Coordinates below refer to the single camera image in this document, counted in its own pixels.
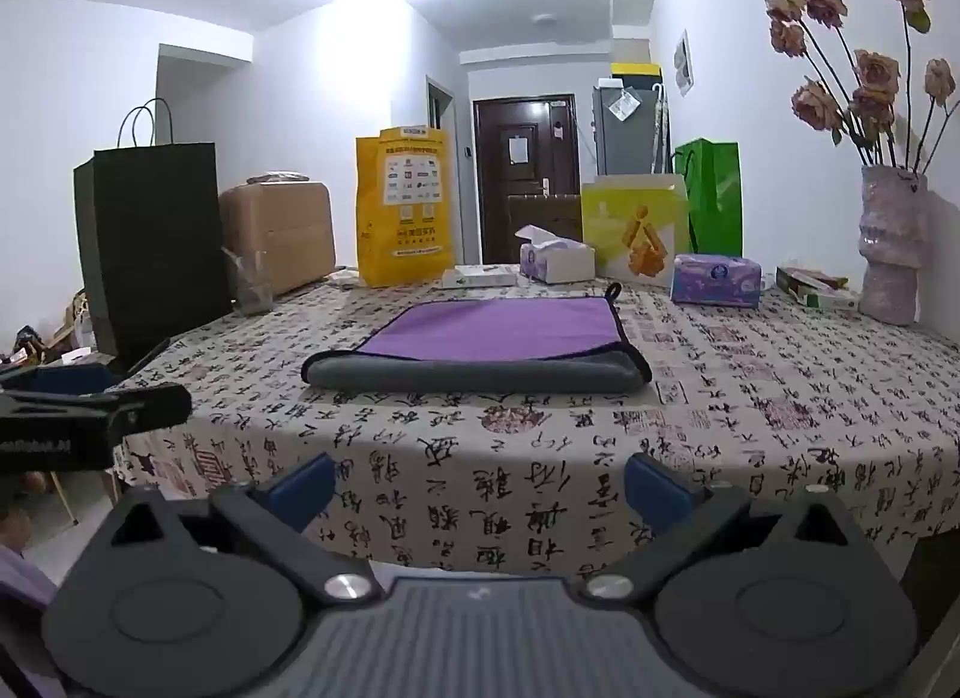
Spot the purple clothing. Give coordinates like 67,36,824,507
0,544,59,698

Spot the dark wooden door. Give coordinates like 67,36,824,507
472,95,582,264

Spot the yellow shopping bag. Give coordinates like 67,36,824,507
355,126,455,289

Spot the green paper bag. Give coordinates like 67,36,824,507
673,138,743,256

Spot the purple and grey towel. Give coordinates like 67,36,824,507
300,283,653,393

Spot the calligraphy print tablecloth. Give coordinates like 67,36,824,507
112,263,960,573

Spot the bunch of dried roses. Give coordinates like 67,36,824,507
765,0,958,174

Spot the clear glass cup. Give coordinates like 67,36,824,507
223,246,272,316

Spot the pink textured vase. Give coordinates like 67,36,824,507
857,165,929,326

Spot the flat white box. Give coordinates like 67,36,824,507
441,264,518,289

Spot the yellow and black box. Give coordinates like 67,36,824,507
611,60,662,88

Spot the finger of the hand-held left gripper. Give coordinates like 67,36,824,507
0,383,193,441
0,363,125,394

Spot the purple tissue pack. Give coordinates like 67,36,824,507
670,254,762,309

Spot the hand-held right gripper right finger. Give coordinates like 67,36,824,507
576,452,852,603

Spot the green and white box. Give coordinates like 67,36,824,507
775,266,860,310

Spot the brown cardboard box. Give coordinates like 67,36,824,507
219,173,336,298

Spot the black paper bag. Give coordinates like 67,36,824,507
73,98,233,376

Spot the white tissue box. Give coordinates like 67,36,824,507
516,224,597,285

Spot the grey refrigerator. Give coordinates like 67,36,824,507
592,84,665,178

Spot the pile of floor clutter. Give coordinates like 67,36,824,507
0,289,96,369

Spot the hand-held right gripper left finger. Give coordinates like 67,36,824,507
111,453,383,607

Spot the yellow-green paper bag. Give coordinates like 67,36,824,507
581,174,691,286

